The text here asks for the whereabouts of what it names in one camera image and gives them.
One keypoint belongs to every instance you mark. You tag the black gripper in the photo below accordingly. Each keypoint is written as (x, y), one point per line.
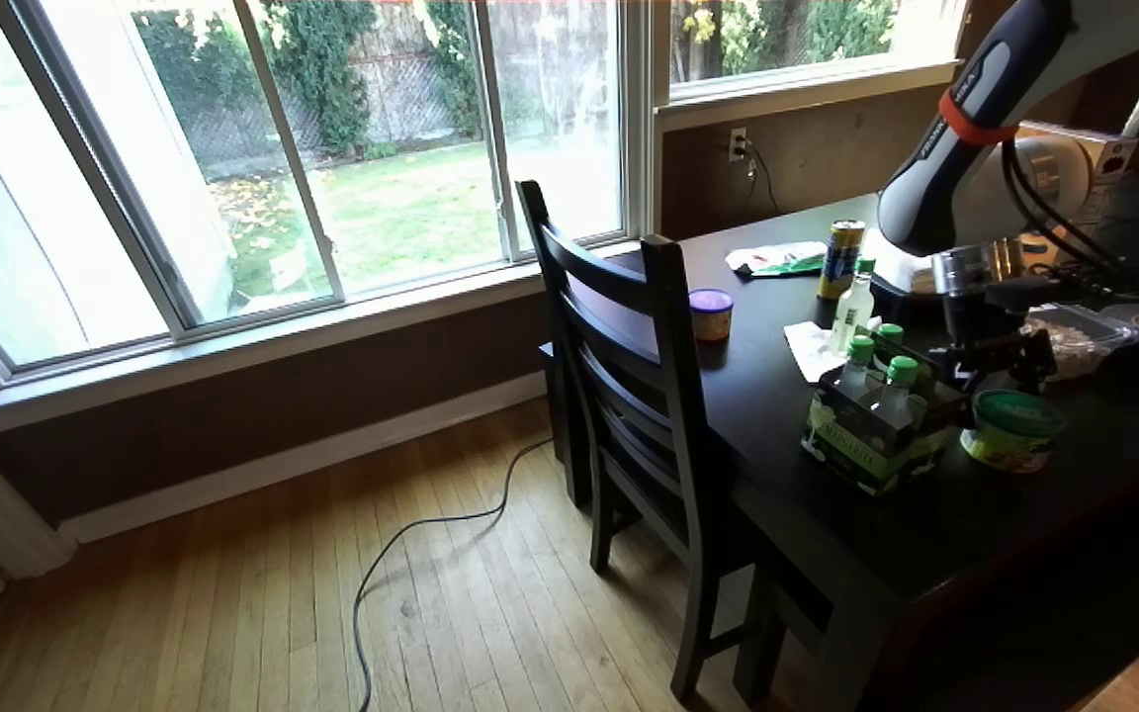
(984, 317)

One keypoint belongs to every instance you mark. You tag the large white framed window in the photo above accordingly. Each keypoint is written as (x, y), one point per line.
(265, 340)

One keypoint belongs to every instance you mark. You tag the dark wooden chair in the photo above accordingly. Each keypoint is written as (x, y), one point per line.
(660, 396)

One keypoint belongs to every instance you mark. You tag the green cardboard bottle carrier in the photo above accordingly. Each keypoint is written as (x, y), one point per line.
(867, 448)

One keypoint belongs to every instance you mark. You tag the can with purple lid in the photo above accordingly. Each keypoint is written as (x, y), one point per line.
(710, 317)

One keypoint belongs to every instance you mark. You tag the white and green packet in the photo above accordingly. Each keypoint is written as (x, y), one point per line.
(770, 264)

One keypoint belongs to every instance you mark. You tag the clear green capped plastic bottle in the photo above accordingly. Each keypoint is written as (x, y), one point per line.
(855, 315)

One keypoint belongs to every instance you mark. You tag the white paper napkin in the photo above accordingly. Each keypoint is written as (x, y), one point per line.
(809, 352)

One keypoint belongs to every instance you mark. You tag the white wall outlet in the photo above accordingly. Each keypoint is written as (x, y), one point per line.
(737, 145)

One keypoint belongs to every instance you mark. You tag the short green can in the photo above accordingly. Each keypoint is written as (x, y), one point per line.
(1008, 423)

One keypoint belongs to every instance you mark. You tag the orange box with face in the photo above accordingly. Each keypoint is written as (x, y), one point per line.
(1075, 164)

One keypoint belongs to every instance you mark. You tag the brown cup with white item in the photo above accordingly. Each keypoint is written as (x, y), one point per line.
(841, 260)

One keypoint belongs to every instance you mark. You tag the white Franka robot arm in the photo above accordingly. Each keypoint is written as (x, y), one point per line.
(976, 91)

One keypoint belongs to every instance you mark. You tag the clear plastic granola container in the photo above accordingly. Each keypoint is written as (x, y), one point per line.
(1082, 344)

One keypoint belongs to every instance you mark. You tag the green capped glass bottle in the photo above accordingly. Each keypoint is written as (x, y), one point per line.
(886, 335)
(863, 350)
(908, 373)

